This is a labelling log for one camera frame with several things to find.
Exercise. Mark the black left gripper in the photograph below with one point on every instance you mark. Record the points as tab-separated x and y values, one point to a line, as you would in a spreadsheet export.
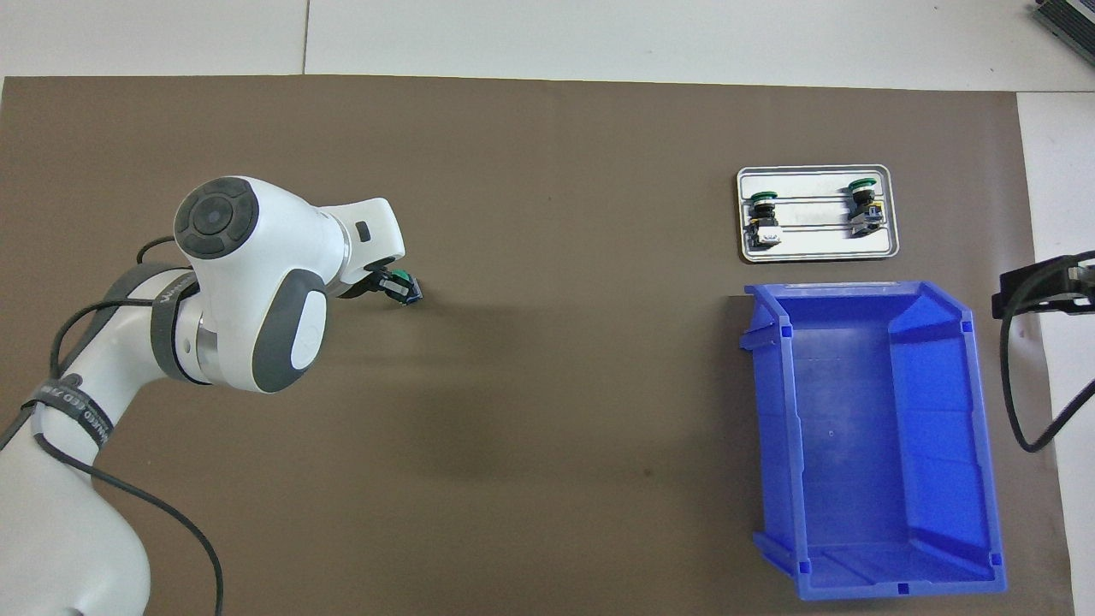
355	288

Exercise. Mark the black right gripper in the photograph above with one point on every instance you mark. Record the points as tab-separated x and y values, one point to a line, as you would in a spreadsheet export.
1082	282

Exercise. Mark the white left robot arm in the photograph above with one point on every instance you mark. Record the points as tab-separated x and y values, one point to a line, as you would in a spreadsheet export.
257	257

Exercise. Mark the green push button grey block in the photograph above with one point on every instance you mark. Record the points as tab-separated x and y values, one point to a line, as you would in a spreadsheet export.
864	214

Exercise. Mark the green push button white label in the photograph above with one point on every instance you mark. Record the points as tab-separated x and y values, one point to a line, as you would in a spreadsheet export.
764	224

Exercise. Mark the brown table mat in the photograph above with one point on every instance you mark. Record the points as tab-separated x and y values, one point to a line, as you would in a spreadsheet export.
556	385

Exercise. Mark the silver metal tray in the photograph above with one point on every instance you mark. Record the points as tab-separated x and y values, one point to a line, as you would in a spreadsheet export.
813	244

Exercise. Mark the blue plastic storage bin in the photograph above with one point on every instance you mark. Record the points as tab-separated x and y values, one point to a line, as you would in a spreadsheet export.
855	445

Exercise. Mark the grey ribbed device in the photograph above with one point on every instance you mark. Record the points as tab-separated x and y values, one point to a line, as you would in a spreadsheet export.
1074	21

